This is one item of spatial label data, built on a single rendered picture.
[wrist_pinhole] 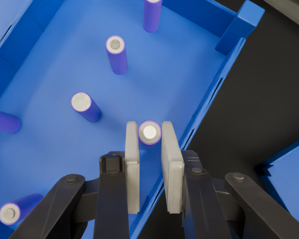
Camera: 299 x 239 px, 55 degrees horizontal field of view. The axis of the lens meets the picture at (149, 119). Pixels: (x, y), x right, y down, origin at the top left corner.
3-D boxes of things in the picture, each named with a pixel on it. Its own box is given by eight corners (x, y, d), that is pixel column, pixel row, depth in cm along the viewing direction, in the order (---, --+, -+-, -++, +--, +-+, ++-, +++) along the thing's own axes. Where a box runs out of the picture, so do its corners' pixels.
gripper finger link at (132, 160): (139, 215, 15) (125, 215, 15) (137, 158, 22) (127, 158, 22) (139, 162, 14) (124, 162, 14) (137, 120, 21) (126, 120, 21)
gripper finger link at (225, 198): (188, 194, 13) (254, 194, 13) (176, 149, 18) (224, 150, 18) (186, 222, 13) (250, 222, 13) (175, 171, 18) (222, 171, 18)
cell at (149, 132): (150, 152, 26) (154, 150, 20) (133, 142, 27) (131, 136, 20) (160, 135, 27) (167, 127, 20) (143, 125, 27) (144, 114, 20)
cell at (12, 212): (39, 215, 30) (11, 230, 23) (23, 205, 30) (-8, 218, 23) (48, 198, 30) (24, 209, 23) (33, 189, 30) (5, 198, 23)
